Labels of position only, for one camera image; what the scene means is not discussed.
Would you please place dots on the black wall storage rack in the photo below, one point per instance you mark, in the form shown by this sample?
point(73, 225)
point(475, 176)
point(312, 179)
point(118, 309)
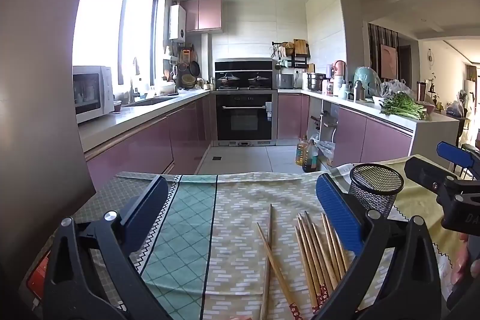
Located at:
point(296, 59)

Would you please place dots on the pink framed wall picture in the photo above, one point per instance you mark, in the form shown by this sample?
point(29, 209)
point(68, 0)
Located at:
point(388, 61)

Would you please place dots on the pink base cabinet run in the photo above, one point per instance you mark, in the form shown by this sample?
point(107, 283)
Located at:
point(375, 136)
point(150, 143)

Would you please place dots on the steel thermos flask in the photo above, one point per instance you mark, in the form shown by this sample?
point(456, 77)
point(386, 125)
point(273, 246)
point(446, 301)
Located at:
point(359, 91)

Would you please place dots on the pink electric kettle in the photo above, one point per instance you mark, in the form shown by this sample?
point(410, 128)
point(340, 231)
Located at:
point(339, 69)

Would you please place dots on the clear plastic bag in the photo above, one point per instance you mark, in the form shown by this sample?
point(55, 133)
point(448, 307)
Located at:
point(393, 85)

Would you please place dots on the chrome sink faucet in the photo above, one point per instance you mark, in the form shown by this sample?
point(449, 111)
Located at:
point(134, 84)

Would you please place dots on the patterned green beige tablecloth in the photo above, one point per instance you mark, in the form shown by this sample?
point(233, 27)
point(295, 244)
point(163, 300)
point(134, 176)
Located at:
point(232, 200)

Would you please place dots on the black mesh utensil holder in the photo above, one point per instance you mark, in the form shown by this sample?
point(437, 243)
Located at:
point(375, 192)

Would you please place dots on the hanging black frying pan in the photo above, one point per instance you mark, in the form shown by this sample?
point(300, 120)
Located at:
point(194, 68)

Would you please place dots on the white microwave oven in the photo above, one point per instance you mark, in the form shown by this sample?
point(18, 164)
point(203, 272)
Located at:
point(92, 93)

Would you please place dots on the black lidded cooking pot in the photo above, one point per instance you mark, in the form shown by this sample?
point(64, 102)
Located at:
point(228, 80)
point(258, 80)

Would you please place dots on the teal rounded kitchen appliance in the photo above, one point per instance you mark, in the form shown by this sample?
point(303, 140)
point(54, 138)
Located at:
point(367, 80)

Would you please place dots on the white refrigerator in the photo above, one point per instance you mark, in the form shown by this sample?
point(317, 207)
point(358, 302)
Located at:
point(469, 91)

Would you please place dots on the pink upper wall cabinet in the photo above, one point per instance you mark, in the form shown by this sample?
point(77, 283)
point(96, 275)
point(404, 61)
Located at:
point(202, 14)

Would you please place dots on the bundle of leafy greens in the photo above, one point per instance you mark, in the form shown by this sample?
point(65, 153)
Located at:
point(403, 106)

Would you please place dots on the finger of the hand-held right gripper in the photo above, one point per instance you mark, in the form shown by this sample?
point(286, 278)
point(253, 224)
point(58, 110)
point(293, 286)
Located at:
point(452, 153)
point(423, 172)

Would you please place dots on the black integrated stove oven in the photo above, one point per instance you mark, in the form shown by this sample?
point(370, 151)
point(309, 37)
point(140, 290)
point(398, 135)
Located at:
point(243, 117)

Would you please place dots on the kitchen window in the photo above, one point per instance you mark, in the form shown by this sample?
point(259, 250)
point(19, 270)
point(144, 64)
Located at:
point(112, 24)

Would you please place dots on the stainless steel stockpot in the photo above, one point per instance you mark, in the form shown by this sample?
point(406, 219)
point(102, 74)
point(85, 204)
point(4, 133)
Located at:
point(315, 82)

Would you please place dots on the bunch of wooden chopsticks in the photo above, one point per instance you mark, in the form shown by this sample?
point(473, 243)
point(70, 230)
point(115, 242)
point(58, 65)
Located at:
point(318, 252)

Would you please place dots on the silver countertop appliance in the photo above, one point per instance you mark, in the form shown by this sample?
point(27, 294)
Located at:
point(285, 81)

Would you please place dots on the white wall water heater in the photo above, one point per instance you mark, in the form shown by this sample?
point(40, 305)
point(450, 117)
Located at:
point(177, 22)

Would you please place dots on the dark cooking oil bottle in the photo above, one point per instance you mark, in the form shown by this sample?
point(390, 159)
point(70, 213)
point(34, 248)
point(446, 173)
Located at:
point(310, 157)

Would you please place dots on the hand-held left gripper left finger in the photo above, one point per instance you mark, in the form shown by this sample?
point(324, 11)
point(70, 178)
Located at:
point(150, 207)

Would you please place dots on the brown tumbler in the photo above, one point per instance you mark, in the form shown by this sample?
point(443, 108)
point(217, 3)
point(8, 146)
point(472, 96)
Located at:
point(421, 91)

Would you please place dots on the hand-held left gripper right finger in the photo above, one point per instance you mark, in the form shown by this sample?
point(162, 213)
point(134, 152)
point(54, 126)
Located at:
point(337, 207)

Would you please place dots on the yellow cooking oil bottle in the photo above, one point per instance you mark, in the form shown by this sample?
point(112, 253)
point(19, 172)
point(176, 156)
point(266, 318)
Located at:
point(300, 153)

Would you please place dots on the person's right hand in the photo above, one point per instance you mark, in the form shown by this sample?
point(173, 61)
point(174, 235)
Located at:
point(459, 263)

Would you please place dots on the wall clock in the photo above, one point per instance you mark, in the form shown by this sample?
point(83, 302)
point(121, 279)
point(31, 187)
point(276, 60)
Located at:
point(431, 57)

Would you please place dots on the dark plastic bag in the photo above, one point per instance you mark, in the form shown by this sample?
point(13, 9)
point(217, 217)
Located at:
point(455, 109)

